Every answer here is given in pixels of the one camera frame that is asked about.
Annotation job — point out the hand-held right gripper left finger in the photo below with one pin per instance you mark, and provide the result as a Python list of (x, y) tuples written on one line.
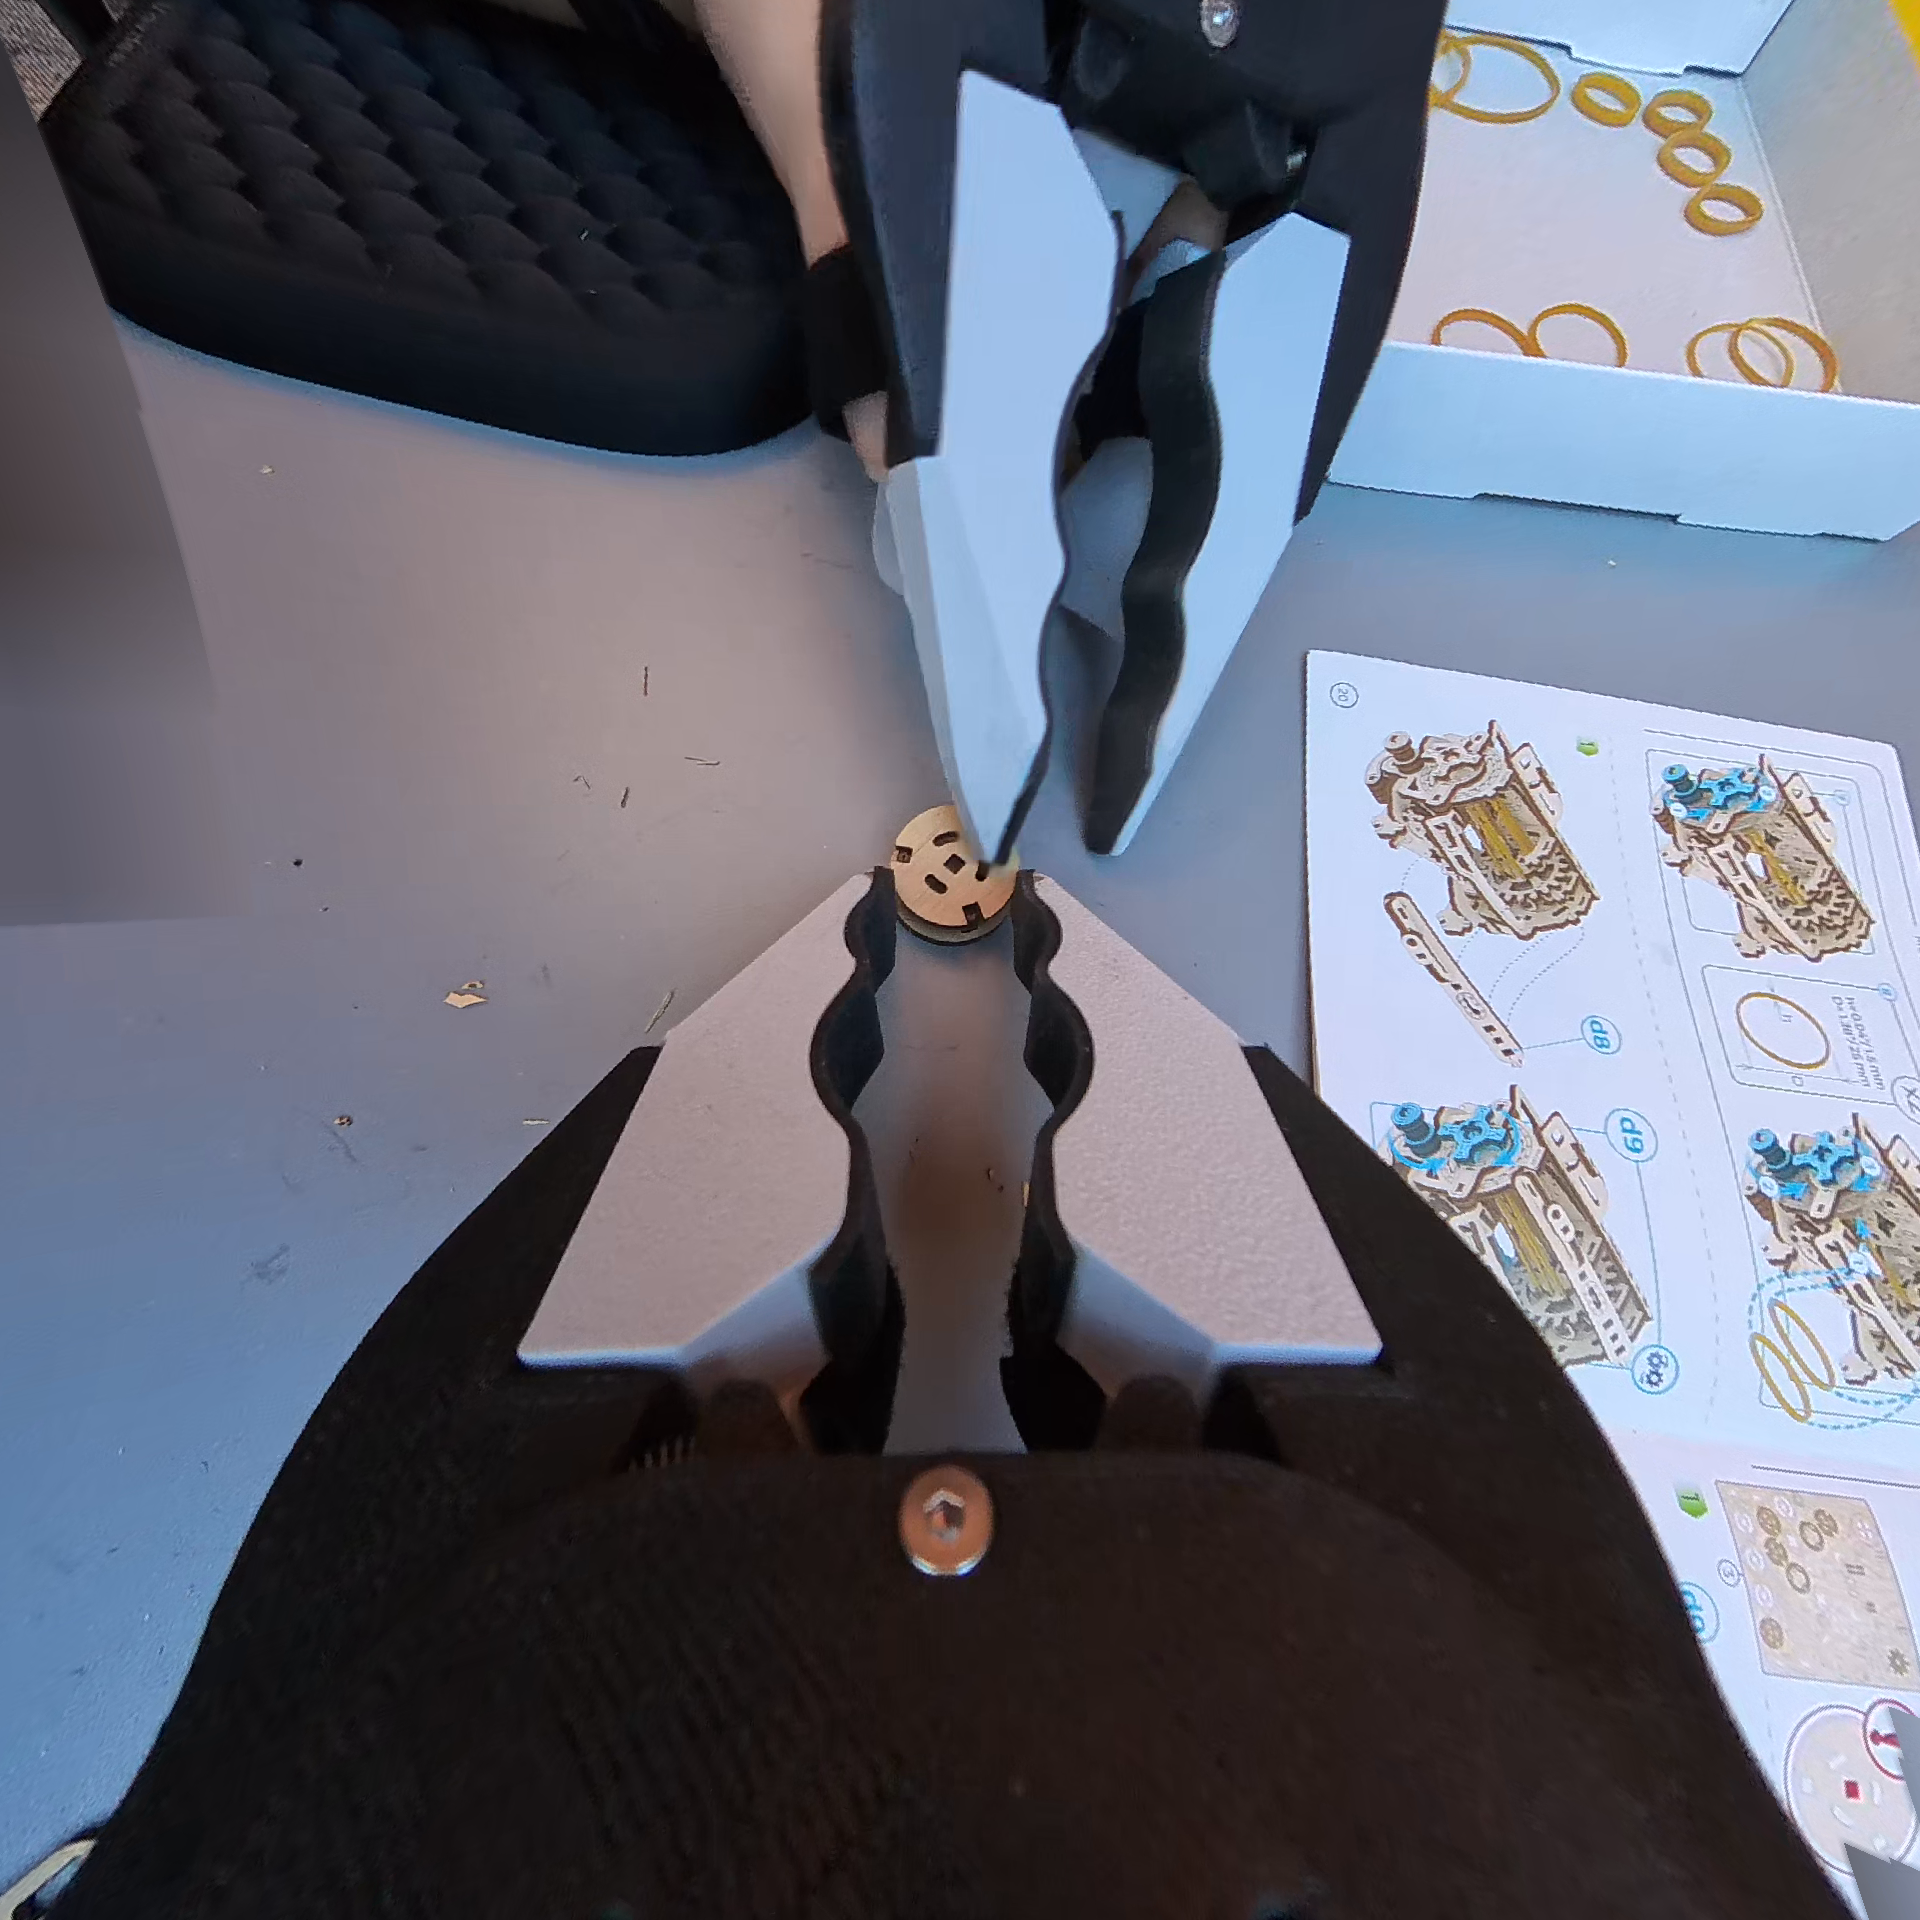
[(705, 1200)]

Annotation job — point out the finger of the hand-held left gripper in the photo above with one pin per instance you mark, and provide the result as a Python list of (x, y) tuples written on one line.
[(1268, 390), (1005, 301)]

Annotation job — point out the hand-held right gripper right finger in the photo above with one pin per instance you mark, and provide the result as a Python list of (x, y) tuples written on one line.
[(1201, 1200)]

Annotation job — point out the notched round wooden disc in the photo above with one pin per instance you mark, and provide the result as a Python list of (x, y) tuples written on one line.
[(967, 901)]

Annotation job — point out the grey desk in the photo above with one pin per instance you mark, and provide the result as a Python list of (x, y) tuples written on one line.
[(452, 676)]

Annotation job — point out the person's left hand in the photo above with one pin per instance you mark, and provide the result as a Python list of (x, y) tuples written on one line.
[(765, 91)]

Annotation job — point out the illustrated instruction booklet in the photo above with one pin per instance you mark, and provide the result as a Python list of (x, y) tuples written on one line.
[(1343, 962)]

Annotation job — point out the white cardboard box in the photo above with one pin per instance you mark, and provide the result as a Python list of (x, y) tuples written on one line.
[(1575, 451)]

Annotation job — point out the cluster of tan rubber rings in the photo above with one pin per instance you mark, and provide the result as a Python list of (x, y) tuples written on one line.
[(1693, 212)]

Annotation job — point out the black bumpy pad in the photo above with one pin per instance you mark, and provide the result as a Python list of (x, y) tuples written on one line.
[(375, 226)]

